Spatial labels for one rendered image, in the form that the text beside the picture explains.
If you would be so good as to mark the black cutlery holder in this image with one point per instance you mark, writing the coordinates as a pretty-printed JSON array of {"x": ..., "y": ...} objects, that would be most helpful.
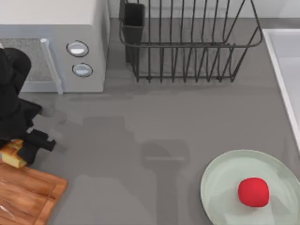
[{"x": 133, "y": 18}]

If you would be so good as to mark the wooden cutting board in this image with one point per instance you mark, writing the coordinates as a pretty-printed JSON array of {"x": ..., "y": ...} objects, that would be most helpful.
[{"x": 28, "y": 194}]

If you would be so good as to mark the yellow bread slice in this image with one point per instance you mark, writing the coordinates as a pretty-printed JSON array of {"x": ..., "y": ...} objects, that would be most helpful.
[{"x": 11, "y": 157}]

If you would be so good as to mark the large round microwave knob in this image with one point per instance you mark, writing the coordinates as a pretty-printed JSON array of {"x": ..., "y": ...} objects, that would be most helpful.
[{"x": 77, "y": 49}]

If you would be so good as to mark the pale green plate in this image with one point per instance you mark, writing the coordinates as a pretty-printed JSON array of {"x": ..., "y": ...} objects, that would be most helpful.
[{"x": 222, "y": 178}]

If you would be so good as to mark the small round microwave knob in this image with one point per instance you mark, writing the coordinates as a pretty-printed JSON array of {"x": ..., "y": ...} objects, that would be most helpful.
[{"x": 82, "y": 69}]

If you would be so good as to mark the red apple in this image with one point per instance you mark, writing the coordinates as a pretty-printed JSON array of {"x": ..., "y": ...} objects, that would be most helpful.
[{"x": 253, "y": 192}]

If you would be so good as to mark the pale microwave oven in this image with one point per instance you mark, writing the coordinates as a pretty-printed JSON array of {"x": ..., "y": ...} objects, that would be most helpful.
[{"x": 96, "y": 70}]

